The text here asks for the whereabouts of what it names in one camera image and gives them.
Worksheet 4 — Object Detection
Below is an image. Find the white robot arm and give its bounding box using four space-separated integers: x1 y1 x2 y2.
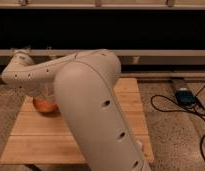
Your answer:
2 49 151 171

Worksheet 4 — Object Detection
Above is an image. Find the orange ceramic bowl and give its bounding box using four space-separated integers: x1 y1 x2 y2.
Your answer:
33 98 58 113

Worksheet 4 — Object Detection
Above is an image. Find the white packet at table edge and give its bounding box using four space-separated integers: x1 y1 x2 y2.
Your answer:
137 140 143 150

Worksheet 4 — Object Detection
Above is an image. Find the blue device on floor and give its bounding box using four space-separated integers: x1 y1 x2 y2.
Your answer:
175 90 196 107

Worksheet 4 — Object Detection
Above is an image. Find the wooden table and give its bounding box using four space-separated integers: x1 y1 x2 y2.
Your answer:
0 78 154 171

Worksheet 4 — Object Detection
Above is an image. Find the black cable on floor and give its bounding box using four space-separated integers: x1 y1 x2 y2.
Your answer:
150 79 205 168

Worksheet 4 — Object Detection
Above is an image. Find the grey horizontal rail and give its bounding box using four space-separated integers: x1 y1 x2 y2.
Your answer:
0 49 205 65

